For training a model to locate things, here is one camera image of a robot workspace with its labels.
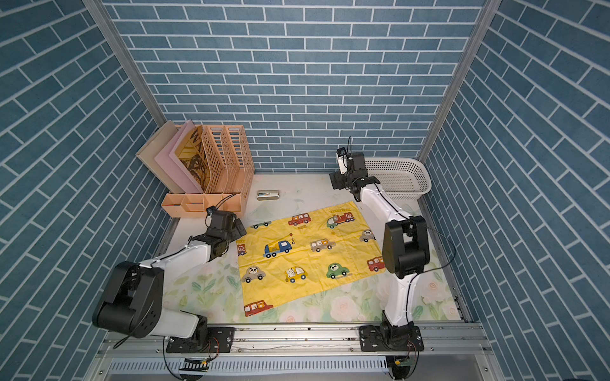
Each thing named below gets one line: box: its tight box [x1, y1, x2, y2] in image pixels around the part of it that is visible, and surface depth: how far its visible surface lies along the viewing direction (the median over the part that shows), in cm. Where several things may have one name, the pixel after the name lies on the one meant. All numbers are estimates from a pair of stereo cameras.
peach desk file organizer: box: [161, 125, 255, 219], surface depth 107 cm
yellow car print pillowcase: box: [236, 200, 387, 318], surface depth 94 cm
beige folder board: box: [135, 119, 186, 195], surface depth 93 cm
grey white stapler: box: [256, 189, 281, 201], surface depth 111 cm
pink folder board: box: [154, 119, 204, 194], surface depth 95 cm
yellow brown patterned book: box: [174, 125, 212, 192], surface depth 103 cm
